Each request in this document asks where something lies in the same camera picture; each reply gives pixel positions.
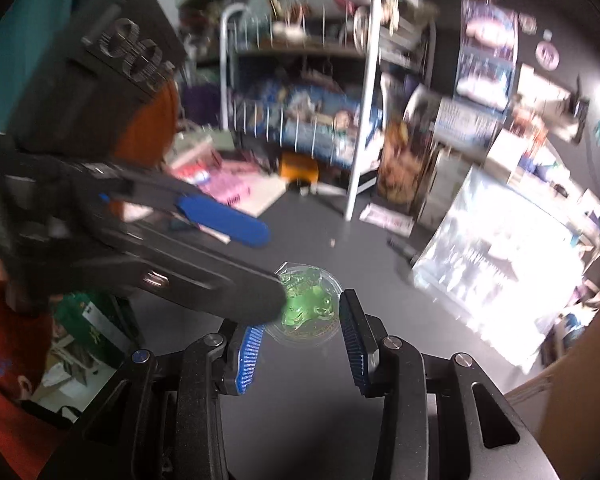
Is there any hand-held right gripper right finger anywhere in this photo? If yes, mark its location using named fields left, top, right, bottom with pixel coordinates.
left=339, top=289, right=561, bottom=480

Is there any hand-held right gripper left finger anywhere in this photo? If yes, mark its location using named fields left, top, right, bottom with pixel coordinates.
left=37, top=322, right=266, bottom=480

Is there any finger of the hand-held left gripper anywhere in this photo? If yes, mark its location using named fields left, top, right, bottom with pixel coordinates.
left=100, top=164, right=272, bottom=249
left=109, top=204, right=289, bottom=326

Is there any green badge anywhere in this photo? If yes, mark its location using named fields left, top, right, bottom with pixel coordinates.
left=265, top=261, right=342, bottom=346

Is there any brown cardboard box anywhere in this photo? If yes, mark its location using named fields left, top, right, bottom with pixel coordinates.
left=505, top=265, right=600, bottom=480

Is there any orange box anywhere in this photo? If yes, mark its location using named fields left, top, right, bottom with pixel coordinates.
left=280, top=152, right=322, bottom=186

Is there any orange wig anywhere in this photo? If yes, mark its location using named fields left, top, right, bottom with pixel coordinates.
left=112, top=80, right=182, bottom=223

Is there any black pen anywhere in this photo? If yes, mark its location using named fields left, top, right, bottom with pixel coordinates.
left=387, top=237, right=422, bottom=262

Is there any teal curtain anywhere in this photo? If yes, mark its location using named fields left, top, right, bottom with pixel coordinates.
left=0, top=0, right=117, bottom=137

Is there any pink packet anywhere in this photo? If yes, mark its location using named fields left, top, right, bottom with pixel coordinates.
left=359, top=203, right=416, bottom=236

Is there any green patterned box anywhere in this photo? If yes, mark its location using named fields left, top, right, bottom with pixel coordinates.
left=52, top=292, right=142, bottom=377

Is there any clear plastic gift bag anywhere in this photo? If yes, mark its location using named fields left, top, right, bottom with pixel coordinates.
left=412, top=165, right=600, bottom=377

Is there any brown anime card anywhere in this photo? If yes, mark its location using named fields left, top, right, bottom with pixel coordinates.
left=377, top=85, right=442, bottom=207

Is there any person's red shirt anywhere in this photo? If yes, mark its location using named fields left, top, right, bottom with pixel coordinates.
left=0, top=237, right=81, bottom=480

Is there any white ticket box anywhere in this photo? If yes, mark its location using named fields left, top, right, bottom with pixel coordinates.
left=432, top=100, right=502, bottom=149

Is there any black charger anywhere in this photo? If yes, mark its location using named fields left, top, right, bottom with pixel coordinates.
left=570, top=97, right=592, bottom=144

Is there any pink character box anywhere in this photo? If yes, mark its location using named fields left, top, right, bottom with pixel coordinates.
left=460, top=0, right=522, bottom=57

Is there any round purple badge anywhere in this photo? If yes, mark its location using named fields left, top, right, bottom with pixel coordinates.
left=535, top=40, right=561, bottom=69

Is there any white wire rack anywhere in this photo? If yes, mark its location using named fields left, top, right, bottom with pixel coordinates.
left=219, top=0, right=438, bottom=222

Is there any grey wall socket panel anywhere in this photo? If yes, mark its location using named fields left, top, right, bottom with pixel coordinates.
left=516, top=64, right=592, bottom=145

